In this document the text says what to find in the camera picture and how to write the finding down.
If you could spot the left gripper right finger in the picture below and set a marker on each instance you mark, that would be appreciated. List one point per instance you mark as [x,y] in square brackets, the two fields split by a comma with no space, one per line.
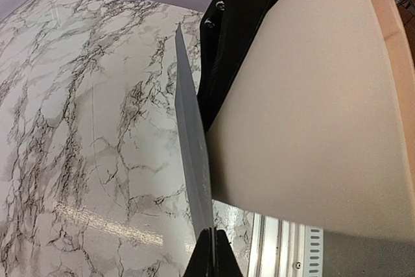
[225,262]

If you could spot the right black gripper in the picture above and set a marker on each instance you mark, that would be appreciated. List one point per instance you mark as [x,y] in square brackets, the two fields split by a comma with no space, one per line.
[227,31]

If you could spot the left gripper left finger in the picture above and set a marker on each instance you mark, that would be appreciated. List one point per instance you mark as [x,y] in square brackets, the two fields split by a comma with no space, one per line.
[201,261]

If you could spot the cream letter paper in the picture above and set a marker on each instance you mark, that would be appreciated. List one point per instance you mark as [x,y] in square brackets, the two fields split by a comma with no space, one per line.
[318,125]

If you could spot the dark grey envelope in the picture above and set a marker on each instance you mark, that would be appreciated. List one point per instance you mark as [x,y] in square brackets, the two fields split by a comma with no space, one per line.
[192,142]

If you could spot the front aluminium rail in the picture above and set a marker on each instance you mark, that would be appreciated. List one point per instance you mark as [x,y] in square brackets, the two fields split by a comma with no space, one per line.
[282,248]

